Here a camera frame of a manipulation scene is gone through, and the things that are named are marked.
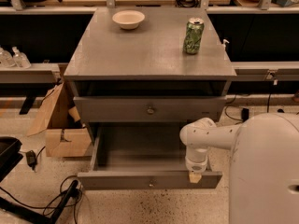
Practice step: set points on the clear sanitizer bottle left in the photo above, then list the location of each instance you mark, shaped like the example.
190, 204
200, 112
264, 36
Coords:
6, 58

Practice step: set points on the black power adapter right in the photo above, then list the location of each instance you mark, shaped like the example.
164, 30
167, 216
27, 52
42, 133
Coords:
244, 114

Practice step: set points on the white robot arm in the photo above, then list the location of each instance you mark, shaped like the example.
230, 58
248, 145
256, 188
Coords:
264, 165

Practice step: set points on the clear sanitizer bottle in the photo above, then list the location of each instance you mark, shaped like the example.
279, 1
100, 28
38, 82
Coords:
20, 59
6, 58

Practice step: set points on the black power adapter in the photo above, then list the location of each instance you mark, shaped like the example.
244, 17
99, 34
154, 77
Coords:
31, 159
244, 114

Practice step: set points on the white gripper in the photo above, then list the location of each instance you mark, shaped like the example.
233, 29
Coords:
196, 164

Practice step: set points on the small white pump bottle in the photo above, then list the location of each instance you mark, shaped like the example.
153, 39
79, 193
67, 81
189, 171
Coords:
225, 44

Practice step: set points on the black power adapter left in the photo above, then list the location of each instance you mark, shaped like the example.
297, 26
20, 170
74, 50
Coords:
31, 159

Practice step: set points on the grey top drawer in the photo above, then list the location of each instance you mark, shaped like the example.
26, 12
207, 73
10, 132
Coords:
148, 109

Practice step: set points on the white paper bowl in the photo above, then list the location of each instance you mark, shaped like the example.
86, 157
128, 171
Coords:
128, 19

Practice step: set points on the green soda can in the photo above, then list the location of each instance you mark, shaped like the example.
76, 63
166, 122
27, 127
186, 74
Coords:
194, 30

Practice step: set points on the grey wooden drawer cabinet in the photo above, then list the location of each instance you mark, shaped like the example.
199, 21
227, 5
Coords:
148, 61

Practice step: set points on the black stand base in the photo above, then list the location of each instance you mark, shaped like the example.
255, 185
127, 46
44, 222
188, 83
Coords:
35, 218

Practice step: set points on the open cardboard box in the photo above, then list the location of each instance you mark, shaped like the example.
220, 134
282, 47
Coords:
57, 117

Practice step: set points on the grey drawer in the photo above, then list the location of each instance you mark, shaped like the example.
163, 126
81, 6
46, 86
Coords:
148, 109
141, 156

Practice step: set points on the clear sanitizer bottle right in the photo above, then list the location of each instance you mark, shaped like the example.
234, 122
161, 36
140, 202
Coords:
20, 59

